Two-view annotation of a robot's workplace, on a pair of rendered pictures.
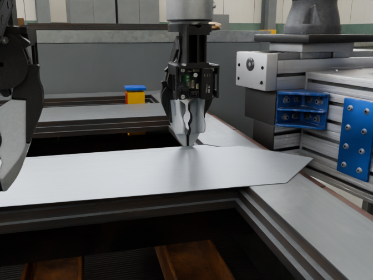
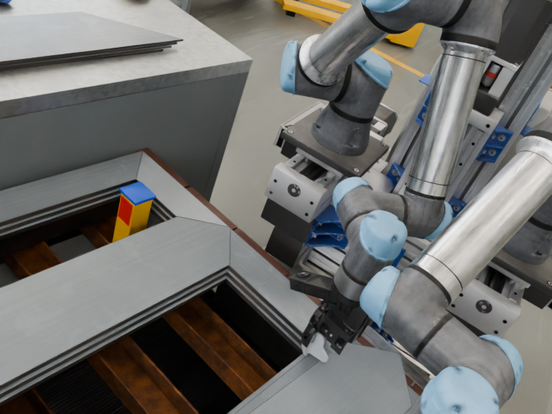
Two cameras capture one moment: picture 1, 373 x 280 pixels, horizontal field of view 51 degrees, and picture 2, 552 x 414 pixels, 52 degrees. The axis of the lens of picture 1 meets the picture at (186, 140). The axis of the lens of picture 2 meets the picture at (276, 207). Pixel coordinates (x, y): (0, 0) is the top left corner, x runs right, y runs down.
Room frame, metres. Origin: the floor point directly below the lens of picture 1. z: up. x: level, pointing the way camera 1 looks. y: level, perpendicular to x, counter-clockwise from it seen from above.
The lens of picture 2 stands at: (0.26, 0.68, 1.71)
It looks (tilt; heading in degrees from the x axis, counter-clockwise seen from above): 36 degrees down; 313
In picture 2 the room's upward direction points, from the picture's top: 22 degrees clockwise
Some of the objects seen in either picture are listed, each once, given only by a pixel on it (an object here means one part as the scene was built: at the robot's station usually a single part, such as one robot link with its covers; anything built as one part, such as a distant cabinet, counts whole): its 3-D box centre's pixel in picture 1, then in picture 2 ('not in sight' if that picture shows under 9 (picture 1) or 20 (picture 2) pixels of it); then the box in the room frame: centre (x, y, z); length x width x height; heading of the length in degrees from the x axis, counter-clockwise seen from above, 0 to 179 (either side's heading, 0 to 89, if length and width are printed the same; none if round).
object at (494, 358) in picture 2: not in sight; (471, 368); (0.40, 0.08, 1.20); 0.11 x 0.11 x 0.08; 12
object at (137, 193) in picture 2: (135, 89); (137, 195); (1.17, 0.15, 0.88); 0.06 x 0.06 x 0.02; 14
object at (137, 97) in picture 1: (136, 122); (131, 227); (1.17, 0.15, 0.78); 0.05 x 0.05 x 0.19; 14
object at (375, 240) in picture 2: not in sight; (374, 246); (0.66, -0.01, 1.15); 0.09 x 0.08 x 0.11; 157
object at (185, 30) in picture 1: (190, 62); (342, 312); (0.65, -0.01, 1.00); 0.09 x 0.08 x 0.12; 14
